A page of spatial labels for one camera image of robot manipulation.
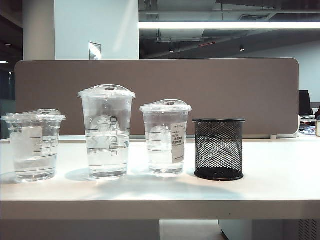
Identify silver wall sign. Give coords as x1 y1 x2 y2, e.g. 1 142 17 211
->
88 41 102 61

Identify large clear plastic cup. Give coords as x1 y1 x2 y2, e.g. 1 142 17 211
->
77 84 137 180

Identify small clear plastic cup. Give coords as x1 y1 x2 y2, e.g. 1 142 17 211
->
0 108 67 185

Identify black mesh pen holder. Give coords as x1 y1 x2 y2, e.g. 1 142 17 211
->
191 118 246 181

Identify long ceiling light strip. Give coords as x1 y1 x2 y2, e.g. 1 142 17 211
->
138 21 320 30

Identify black computer monitor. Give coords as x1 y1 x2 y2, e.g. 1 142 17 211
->
298 90 313 117

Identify medium clear plastic cup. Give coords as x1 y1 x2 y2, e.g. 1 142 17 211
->
139 99 193 176

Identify brown desk partition panel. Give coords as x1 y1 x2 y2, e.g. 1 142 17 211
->
14 58 300 137

